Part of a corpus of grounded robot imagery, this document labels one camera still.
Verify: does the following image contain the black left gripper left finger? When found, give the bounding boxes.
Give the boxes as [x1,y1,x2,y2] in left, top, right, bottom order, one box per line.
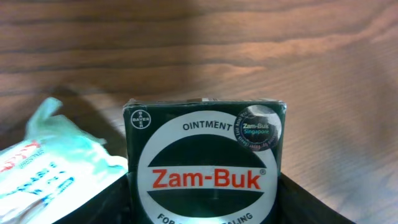
[54,175,131,224]

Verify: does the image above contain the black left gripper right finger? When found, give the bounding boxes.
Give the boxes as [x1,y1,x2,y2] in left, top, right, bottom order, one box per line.
[277,174,354,224]

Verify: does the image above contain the teal wet wipes pack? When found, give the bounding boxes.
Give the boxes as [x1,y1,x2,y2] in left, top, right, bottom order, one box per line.
[1,97,128,223]

